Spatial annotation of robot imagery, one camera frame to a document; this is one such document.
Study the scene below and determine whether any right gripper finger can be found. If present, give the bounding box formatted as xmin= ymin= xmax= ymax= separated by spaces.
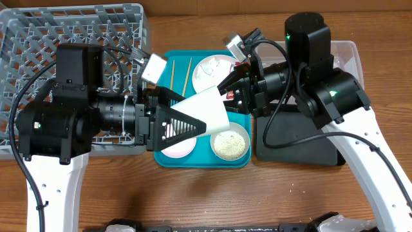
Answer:
xmin=218 ymin=63 xmax=251 ymax=93
xmin=223 ymin=100 xmax=249 ymax=113

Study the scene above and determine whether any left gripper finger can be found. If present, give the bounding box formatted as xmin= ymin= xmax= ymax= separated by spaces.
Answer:
xmin=156 ymin=86 xmax=185 ymax=106
xmin=151 ymin=105 xmax=207 ymax=151

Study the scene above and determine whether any red snack wrapper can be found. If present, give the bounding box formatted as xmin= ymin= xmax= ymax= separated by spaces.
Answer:
xmin=226 ymin=79 xmax=245 ymax=100

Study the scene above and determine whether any pink shallow bowl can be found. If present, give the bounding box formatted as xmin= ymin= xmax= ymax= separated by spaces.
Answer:
xmin=161 ymin=138 xmax=197 ymax=159

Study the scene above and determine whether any white paper cup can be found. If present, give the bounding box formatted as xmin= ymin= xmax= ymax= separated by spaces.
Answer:
xmin=171 ymin=86 xmax=230 ymax=137

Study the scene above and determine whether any grey round bowl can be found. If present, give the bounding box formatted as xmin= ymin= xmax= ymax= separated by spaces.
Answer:
xmin=210 ymin=122 xmax=250 ymax=161

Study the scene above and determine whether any white rice pile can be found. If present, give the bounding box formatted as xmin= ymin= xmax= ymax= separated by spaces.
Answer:
xmin=213 ymin=131 xmax=246 ymax=160

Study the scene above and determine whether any white tissue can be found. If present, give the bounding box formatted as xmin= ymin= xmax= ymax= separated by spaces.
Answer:
xmin=196 ymin=58 xmax=220 ymax=81

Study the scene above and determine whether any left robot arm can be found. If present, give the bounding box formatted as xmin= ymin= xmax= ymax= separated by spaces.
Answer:
xmin=8 ymin=43 xmax=207 ymax=231

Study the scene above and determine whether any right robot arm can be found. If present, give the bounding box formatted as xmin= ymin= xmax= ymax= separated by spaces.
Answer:
xmin=218 ymin=12 xmax=411 ymax=231

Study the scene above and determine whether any grey plastic dishwasher rack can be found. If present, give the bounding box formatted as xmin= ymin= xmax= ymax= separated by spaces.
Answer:
xmin=1 ymin=3 xmax=151 ymax=160

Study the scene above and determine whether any teal plastic serving tray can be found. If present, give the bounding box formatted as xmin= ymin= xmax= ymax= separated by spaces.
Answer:
xmin=154 ymin=50 xmax=252 ymax=168

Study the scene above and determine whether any large white round plate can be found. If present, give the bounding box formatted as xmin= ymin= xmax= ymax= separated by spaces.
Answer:
xmin=192 ymin=55 xmax=239 ymax=93

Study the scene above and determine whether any black rectangular tray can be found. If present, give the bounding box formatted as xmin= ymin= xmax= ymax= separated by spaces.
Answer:
xmin=254 ymin=104 xmax=346 ymax=166

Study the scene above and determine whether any clear plastic bin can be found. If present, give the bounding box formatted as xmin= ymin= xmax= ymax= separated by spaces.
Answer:
xmin=250 ymin=41 xmax=365 ymax=106

